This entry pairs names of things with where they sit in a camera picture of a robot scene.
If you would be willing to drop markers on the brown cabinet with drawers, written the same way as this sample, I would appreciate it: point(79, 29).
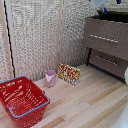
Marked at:
point(106, 48)

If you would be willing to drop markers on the colourful yellow red snack box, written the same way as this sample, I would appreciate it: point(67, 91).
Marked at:
point(69, 74)

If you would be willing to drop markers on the light wooden screen post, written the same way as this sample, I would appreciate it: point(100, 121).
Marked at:
point(61, 26)

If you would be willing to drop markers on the white rounded object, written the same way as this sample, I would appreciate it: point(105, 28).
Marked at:
point(122, 120)

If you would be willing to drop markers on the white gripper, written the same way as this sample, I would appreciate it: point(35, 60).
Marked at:
point(100, 3)

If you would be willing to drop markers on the pink cup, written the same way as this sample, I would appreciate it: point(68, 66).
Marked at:
point(50, 78)

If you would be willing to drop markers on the red plastic shopping basket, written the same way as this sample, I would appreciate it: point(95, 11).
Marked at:
point(21, 101)

